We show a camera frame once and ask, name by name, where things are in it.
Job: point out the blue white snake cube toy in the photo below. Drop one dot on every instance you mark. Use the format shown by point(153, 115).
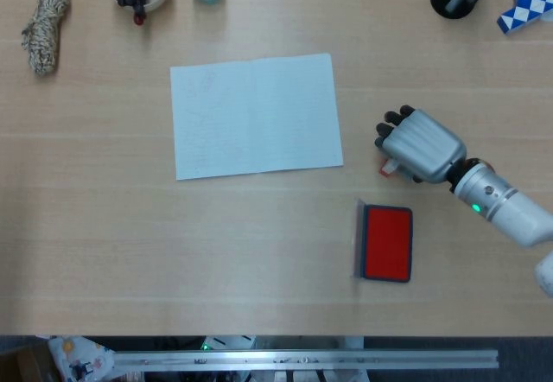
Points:
point(523, 4)

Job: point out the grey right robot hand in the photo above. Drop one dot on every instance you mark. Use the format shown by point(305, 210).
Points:
point(425, 146)

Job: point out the white lined paper sheet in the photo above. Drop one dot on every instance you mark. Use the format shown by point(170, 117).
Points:
point(255, 116)

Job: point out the small white red stamp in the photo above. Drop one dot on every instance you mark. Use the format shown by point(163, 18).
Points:
point(387, 167)

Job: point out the aluminium extrusion rail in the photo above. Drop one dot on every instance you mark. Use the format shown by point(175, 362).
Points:
point(302, 360)

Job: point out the white printed plastic bag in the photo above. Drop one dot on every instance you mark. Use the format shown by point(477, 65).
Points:
point(80, 358)

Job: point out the brown cardboard box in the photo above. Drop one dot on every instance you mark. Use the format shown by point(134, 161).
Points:
point(21, 362)

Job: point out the red ink pad blue case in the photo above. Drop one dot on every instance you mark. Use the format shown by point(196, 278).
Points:
point(387, 243)

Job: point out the white robot base green light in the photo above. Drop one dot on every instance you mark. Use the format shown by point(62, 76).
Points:
point(224, 342)

